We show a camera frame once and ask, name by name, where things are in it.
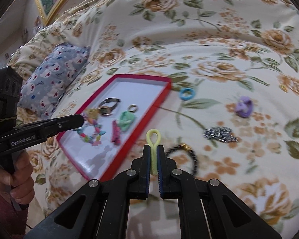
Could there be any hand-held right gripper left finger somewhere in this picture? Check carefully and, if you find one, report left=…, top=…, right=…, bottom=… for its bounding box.
left=22, top=146, right=151, bottom=239

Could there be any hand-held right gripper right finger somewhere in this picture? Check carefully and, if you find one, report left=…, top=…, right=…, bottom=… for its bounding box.
left=157, top=146, right=282, bottom=239

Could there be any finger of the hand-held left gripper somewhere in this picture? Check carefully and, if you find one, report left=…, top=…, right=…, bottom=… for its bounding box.
left=14, top=114, right=85, bottom=131
left=43, top=118, right=86, bottom=139

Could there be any yellow hair tie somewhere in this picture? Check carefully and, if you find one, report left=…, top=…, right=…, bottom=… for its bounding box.
left=146, top=129, right=162, bottom=175

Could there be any pastel bead bracelet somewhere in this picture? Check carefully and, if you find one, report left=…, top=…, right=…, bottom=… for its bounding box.
left=80, top=113, right=95, bottom=126

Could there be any yellow hair claw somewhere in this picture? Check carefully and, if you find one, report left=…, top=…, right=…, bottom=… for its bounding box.
left=87, top=108, right=100, bottom=120

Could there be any colorful charm bracelet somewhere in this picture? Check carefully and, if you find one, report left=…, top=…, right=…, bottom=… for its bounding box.
left=73, top=119, right=105, bottom=146

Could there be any gold wrist watch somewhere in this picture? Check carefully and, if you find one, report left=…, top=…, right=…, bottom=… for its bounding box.
left=98, top=98, right=122, bottom=117

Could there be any pink hair clip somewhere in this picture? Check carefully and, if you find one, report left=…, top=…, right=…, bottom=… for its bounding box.
left=111, top=119, right=122, bottom=145

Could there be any green hair tie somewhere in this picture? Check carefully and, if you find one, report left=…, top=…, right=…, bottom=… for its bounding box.
left=118, top=111, right=135, bottom=132

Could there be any red shallow box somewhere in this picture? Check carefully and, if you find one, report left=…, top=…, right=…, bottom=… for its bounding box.
left=56, top=74, right=172, bottom=182

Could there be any person's left forearm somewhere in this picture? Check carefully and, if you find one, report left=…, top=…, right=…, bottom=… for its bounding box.
left=0, top=184, right=29, bottom=239

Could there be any person's left hand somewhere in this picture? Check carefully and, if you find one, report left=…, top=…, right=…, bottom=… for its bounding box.
left=0, top=151, right=35, bottom=205

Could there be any grey bear print pillow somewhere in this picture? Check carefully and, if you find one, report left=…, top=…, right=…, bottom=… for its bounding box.
left=17, top=42, right=90, bottom=120

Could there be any gold framed painting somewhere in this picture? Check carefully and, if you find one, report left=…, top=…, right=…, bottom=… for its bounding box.
left=32, top=0, right=90, bottom=26

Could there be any floral blanket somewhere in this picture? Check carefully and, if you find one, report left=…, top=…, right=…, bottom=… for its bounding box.
left=7, top=0, right=299, bottom=239

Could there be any black bead bracelet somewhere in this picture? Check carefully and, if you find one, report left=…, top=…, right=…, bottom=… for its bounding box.
left=166, top=143, right=198, bottom=176

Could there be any silver chain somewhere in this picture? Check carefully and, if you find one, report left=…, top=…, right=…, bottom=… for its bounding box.
left=203, top=126, right=240, bottom=143

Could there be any blue hair tie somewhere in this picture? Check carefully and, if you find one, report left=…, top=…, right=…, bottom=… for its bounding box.
left=179, top=88, right=195, bottom=101

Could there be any purple hair tie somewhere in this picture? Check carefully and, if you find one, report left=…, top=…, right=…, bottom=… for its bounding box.
left=234, top=96, right=254, bottom=117

